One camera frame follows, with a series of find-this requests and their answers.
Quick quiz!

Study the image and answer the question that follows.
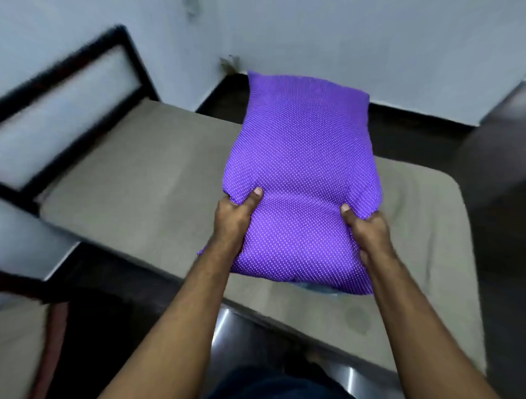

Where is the maroon plastic chair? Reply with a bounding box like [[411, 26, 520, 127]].
[[0, 271, 71, 399]]

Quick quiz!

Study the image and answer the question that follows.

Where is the person's right hand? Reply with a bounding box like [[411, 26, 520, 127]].
[[340, 203, 393, 268]]

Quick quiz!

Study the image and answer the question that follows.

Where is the light blue pillow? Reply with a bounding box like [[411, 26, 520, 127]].
[[294, 281, 342, 298]]

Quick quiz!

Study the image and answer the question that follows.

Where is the purple dotted pillow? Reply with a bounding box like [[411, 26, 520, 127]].
[[197, 70, 383, 297]]

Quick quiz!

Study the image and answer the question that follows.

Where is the beige striped bed sheet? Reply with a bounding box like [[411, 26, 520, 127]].
[[0, 304, 48, 399]]

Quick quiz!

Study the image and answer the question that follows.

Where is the person's navy blue shirt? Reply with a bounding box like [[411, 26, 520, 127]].
[[205, 366, 350, 399]]

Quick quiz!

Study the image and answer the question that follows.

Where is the person's left hand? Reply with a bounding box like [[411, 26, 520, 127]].
[[213, 187, 265, 257]]

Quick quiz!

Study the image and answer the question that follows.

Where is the dark wooden bed frame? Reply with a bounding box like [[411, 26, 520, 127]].
[[0, 24, 161, 305]]

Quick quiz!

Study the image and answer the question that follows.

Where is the plain taupe bed sheet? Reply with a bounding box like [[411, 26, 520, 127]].
[[39, 98, 488, 375]]

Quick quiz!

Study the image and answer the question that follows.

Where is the person's left forearm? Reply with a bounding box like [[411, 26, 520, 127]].
[[98, 242, 247, 399]]

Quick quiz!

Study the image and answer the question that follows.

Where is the person's right forearm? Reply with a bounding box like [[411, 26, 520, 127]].
[[361, 253, 500, 399]]

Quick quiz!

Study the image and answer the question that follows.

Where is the dark brown door panel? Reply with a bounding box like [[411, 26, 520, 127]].
[[451, 80, 526, 206]]

